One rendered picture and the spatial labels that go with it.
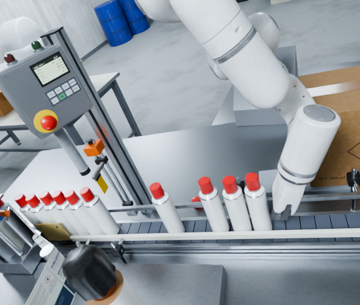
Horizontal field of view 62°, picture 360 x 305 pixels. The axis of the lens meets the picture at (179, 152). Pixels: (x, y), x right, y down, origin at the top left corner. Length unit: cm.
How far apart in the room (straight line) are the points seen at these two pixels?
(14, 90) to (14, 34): 486
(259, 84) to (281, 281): 52
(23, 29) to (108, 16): 222
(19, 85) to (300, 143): 64
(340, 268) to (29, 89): 88
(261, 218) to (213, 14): 52
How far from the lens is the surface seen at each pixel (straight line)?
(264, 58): 56
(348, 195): 86
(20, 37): 561
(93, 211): 97
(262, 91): 57
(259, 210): 80
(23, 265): 113
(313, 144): 64
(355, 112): 88
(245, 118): 136
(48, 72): 82
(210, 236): 88
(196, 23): 53
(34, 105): 82
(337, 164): 98
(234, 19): 53
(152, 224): 102
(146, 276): 91
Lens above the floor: 160
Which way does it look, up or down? 35 degrees down
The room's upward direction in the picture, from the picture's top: 21 degrees counter-clockwise
